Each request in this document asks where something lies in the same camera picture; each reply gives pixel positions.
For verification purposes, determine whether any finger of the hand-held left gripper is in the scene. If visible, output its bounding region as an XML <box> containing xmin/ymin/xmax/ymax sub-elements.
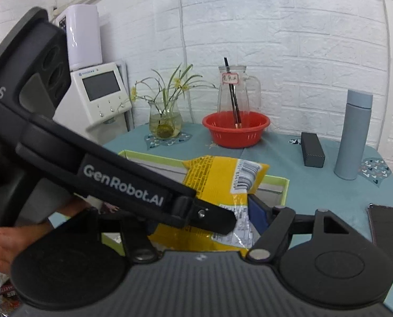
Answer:
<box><xmin>171</xmin><ymin>195</ymin><xmax>237</xmax><ymax>236</ymax></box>

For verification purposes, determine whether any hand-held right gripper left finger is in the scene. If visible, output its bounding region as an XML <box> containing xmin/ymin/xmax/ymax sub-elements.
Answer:
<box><xmin>97</xmin><ymin>209</ymin><xmax>158</xmax><ymax>264</ymax></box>

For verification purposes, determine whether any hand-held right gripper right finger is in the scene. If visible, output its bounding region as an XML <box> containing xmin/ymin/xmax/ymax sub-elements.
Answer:
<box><xmin>247</xmin><ymin>194</ymin><xmax>352</xmax><ymax>262</ymax></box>

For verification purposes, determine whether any yellow snack packet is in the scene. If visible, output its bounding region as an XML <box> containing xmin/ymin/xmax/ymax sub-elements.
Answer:
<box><xmin>148</xmin><ymin>156</ymin><xmax>270</xmax><ymax>250</ymax></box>

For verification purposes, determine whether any light green cardboard box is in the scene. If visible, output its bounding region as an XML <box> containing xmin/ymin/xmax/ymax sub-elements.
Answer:
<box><xmin>99</xmin><ymin>150</ymin><xmax>290</xmax><ymax>255</ymax></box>

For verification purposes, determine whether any person's left hand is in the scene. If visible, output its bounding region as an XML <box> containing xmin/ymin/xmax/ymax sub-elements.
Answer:
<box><xmin>0</xmin><ymin>153</ymin><xmax>92</xmax><ymax>275</ymax></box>

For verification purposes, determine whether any teal tablecloth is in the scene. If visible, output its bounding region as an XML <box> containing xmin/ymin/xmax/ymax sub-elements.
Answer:
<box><xmin>48</xmin><ymin>123</ymin><xmax>393</xmax><ymax>307</ymax></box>

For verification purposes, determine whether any white appliance with screen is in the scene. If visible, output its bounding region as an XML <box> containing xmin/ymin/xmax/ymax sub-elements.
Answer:
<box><xmin>53</xmin><ymin>62</ymin><xmax>133</xmax><ymax>142</ymax></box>

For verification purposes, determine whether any black rectangular box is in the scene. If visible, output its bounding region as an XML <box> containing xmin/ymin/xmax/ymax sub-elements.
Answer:
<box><xmin>300</xmin><ymin>132</ymin><xmax>326</xmax><ymax>167</ymax></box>

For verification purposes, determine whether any glass vase with plant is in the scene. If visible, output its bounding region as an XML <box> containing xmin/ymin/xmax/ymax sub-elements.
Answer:
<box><xmin>130</xmin><ymin>63</ymin><xmax>218</xmax><ymax>139</ymax></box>

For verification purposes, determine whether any white water purifier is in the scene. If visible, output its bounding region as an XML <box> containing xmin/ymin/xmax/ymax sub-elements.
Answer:
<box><xmin>55</xmin><ymin>4</ymin><xmax>103</xmax><ymax>71</ymax></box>

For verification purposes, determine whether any glass pitcher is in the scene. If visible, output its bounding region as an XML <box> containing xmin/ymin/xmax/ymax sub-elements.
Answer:
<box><xmin>217</xmin><ymin>65</ymin><xmax>262</xmax><ymax>117</ymax></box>

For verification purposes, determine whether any grey thermos bottle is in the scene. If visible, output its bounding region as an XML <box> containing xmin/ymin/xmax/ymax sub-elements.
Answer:
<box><xmin>334</xmin><ymin>89</ymin><xmax>374</xmax><ymax>181</ymax></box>

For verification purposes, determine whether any black smartphone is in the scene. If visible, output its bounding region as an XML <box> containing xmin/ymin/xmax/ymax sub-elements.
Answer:
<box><xmin>367</xmin><ymin>204</ymin><xmax>393</xmax><ymax>271</ymax></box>

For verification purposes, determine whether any black straw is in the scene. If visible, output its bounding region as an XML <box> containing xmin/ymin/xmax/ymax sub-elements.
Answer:
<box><xmin>223</xmin><ymin>57</ymin><xmax>242</xmax><ymax>128</ymax></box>

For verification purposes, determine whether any white wall cable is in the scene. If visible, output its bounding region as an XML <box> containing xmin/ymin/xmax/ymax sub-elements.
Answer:
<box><xmin>179</xmin><ymin>0</ymin><xmax>195</xmax><ymax>123</ymax></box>
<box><xmin>377</xmin><ymin>0</ymin><xmax>393</xmax><ymax>139</ymax></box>

